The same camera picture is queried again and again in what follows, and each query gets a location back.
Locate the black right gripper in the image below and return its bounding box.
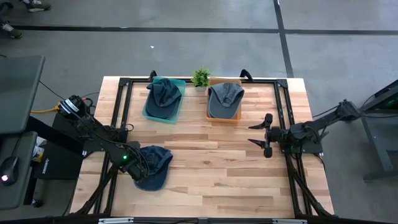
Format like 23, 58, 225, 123
248, 113, 285, 158

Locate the dark blue denim cap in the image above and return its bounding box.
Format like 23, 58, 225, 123
134, 145, 174, 192
145, 78, 183, 120

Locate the grey denim cap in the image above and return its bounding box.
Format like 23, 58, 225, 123
207, 82, 246, 120

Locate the orange translucent tray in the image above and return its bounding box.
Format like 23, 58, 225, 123
205, 77, 243, 124

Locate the black Trossen mat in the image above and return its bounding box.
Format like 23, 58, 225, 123
33, 146, 85, 181

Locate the small green potted plant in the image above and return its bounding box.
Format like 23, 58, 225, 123
190, 65, 212, 91

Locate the black flat box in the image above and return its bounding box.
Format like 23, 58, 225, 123
51, 111, 95, 133

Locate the green translucent tray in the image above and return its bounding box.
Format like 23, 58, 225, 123
142, 76, 187, 125

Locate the white paper clutter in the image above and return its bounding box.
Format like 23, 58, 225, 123
30, 136, 50, 162

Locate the black metal stand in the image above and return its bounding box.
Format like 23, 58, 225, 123
343, 79, 398, 182

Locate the grey desk surface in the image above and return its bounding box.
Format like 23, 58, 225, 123
0, 130, 38, 211

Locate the black computer mouse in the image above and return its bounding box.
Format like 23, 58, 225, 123
0, 155, 20, 187

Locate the dark grey desk panel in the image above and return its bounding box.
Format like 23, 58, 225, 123
0, 55, 45, 135

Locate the person's shoe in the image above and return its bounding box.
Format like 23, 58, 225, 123
0, 20, 24, 39
22, 0, 52, 12

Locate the black aluminium table frame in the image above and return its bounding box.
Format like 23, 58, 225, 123
73, 77, 335, 218

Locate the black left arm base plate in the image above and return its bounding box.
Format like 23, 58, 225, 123
82, 126, 129, 153

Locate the silver rail bracket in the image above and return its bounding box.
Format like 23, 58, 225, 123
98, 217, 134, 224
272, 218, 308, 224

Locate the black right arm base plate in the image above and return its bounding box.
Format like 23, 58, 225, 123
281, 129, 324, 155

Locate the black rail bar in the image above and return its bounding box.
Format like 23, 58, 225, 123
0, 213, 398, 224

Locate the yellow power plug with cable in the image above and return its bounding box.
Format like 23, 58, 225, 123
30, 101, 65, 114

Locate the black floor cable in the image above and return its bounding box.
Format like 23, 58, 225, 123
39, 80, 101, 103

